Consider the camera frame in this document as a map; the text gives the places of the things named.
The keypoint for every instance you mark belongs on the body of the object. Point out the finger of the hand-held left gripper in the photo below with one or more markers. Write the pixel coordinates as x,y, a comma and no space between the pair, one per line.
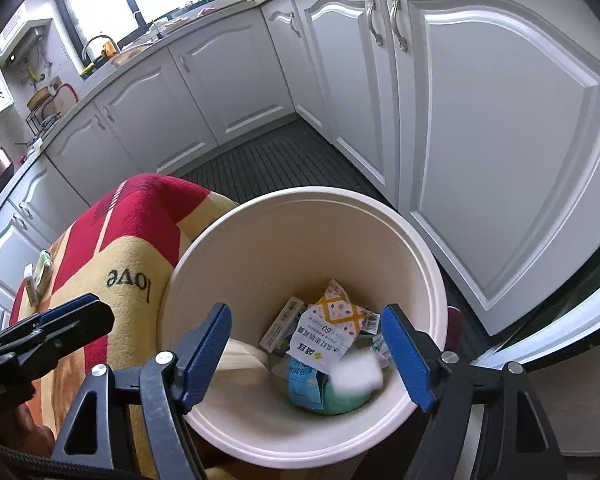
65,340
65,307

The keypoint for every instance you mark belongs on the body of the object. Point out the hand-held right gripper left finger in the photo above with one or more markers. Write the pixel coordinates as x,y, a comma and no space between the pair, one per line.
205,355

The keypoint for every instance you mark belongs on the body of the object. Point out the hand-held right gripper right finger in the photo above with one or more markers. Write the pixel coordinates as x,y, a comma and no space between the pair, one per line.
407,355

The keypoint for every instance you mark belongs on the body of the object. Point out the white tissue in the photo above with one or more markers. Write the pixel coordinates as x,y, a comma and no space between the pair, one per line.
357,372

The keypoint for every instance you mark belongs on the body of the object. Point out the white medicine box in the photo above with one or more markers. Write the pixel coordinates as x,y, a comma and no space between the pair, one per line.
282,325

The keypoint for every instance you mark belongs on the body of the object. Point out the grey printed snack bag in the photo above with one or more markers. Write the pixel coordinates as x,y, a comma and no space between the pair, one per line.
325,330

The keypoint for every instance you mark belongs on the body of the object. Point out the blue snack bag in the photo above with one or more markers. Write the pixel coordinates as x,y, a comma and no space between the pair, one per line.
305,385

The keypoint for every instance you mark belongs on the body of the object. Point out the cream plastic bin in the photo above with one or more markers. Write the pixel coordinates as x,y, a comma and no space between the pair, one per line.
280,240

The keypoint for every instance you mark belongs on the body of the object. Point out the person's left hand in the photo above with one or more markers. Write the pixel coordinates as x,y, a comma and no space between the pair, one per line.
30,430

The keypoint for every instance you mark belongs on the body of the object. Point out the small white box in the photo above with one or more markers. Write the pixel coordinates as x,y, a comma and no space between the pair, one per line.
30,285

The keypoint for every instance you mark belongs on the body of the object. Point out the pale green packet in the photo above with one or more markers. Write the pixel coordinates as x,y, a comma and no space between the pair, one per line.
42,270

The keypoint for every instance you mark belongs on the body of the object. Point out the dark red object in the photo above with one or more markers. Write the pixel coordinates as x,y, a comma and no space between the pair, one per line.
455,327

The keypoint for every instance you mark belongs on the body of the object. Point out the colourful printed blanket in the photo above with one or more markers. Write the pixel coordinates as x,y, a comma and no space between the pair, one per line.
130,210

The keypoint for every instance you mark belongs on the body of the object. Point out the white kitchen cabinets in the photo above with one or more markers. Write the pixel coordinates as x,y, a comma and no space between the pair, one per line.
505,135

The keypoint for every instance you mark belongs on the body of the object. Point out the metal faucet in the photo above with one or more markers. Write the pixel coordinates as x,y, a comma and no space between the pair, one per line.
99,42

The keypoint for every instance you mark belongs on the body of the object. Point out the white wall appliance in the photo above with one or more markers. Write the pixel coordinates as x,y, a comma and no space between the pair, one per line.
25,40

